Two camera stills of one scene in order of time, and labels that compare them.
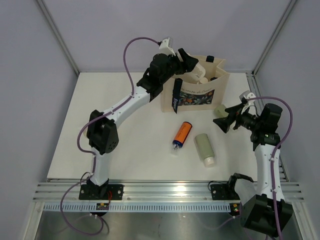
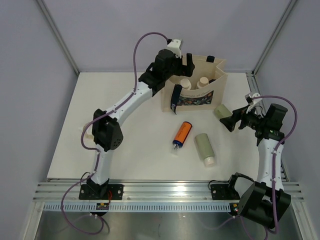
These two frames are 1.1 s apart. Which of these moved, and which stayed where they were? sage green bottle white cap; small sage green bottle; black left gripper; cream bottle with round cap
Moved: cream bottle with round cap
Stayed: sage green bottle white cap; black left gripper; small sage green bottle
